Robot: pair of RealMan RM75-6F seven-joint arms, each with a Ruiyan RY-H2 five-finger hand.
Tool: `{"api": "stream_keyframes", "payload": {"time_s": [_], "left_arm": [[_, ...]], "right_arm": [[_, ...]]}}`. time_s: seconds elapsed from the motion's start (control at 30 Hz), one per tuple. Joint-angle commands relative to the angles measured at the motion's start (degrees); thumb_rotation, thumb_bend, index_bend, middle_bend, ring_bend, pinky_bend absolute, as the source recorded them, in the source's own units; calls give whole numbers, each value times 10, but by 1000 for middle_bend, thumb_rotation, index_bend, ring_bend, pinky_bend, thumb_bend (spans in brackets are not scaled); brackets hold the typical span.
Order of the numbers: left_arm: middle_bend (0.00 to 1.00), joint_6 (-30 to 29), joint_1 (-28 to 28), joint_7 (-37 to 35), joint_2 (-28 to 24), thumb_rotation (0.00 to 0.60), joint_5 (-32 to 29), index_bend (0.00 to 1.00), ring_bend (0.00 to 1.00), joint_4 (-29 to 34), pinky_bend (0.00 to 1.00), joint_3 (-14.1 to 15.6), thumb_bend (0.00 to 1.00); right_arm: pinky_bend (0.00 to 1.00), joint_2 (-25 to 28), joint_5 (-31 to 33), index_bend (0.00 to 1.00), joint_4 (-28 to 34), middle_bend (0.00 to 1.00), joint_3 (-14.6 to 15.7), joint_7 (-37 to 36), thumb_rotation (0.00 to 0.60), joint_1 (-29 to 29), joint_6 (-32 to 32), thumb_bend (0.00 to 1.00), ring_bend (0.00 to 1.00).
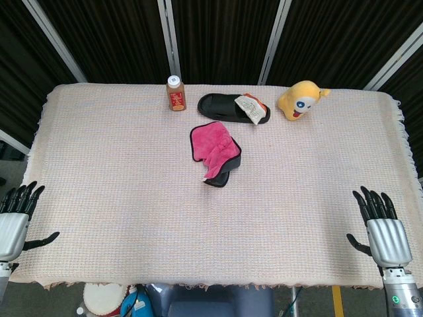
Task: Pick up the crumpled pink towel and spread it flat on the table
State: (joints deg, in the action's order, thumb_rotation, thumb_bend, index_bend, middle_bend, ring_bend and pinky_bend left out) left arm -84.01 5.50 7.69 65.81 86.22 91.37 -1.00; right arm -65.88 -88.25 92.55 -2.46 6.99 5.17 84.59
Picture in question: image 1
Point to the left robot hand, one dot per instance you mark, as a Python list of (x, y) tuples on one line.
[(10, 231)]

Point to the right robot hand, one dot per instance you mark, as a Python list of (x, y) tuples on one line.
[(388, 241)]

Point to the pink towel with black trim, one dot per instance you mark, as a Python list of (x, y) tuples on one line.
[(208, 142)]

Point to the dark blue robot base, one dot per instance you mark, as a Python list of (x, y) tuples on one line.
[(211, 303)]

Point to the metal table leg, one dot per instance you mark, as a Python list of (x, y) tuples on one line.
[(294, 303)]

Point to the white round drum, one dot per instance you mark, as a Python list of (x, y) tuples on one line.
[(102, 297)]

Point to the beige woven tablecloth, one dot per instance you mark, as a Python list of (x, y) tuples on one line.
[(132, 198)]

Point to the blue plastic object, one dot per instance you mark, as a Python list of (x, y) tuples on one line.
[(135, 305)]

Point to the yellow plush toy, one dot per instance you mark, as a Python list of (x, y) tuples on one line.
[(297, 99)]

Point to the white orange snack packet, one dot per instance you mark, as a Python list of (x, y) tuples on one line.
[(251, 107)]

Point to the brown juice bottle red label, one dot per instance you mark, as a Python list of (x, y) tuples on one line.
[(176, 99)]

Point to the black slipper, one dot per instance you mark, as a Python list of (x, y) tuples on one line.
[(218, 105)]

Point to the white metal frame post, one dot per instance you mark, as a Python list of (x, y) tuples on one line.
[(276, 36), (396, 56), (169, 36), (56, 39), (13, 142)]

